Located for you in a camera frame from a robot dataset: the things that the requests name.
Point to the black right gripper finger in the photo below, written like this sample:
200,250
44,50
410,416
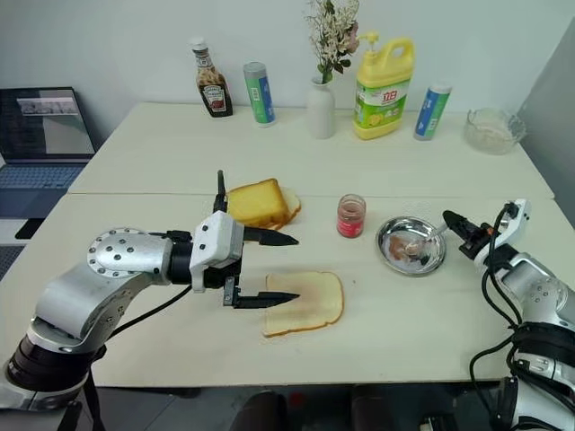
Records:
459,229
459,220

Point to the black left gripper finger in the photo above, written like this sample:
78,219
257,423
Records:
265,299
274,238

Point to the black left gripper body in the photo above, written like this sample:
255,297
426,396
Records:
215,279

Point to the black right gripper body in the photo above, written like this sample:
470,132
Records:
477,240

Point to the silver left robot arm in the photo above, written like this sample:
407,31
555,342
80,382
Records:
112,287

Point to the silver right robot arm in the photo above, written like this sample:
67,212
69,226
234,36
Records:
543,292

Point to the thin white bread slice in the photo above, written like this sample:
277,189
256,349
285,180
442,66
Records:
293,204

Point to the thick yellow toast slice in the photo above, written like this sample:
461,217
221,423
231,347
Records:
256,202

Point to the small glass jam jar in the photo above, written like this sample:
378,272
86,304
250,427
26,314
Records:
351,220

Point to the round metal plate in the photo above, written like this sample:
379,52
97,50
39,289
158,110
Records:
395,265

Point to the clear glass bowl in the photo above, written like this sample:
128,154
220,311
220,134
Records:
494,132

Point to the cylinder with blue green label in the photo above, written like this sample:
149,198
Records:
260,96
432,112

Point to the white ceramic vase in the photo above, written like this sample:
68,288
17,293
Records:
321,112

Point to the yellow detergent pump bottle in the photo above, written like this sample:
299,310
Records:
382,99

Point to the ketchup bottle with white cap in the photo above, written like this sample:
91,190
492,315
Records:
214,90

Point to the grey partition panel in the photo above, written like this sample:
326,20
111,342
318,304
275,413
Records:
552,90

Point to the black flat pad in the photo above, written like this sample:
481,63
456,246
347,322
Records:
28,227

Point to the dried flower bouquet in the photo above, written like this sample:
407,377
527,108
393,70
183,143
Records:
332,40

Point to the open laptop computer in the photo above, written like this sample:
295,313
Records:
40,134

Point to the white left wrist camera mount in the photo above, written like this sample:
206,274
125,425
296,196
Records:
218,244

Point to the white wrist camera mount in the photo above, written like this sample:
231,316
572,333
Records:
521,217
218,244

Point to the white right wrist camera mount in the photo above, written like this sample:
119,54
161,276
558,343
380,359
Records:
521,217

